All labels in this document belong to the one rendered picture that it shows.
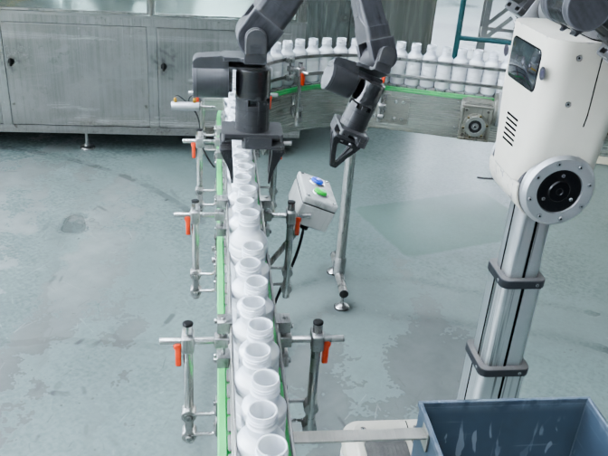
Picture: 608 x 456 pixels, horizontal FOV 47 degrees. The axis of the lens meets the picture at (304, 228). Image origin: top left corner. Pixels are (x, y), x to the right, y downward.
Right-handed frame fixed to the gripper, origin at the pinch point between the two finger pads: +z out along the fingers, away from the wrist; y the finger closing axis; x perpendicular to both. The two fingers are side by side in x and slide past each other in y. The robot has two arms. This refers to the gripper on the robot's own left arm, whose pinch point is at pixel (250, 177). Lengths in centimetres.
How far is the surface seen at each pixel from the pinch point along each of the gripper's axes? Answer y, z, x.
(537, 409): 50, 34, -23
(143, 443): -30, 127, 67
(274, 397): 1.4, 11.8, -43.4
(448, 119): 87, 38, 148
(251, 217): 0.3, 6.9, -1.8
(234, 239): -2.6, 11.3, -1.7
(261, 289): 1.0, 10.6, -19.7
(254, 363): -0.9, 10.8, -37.5
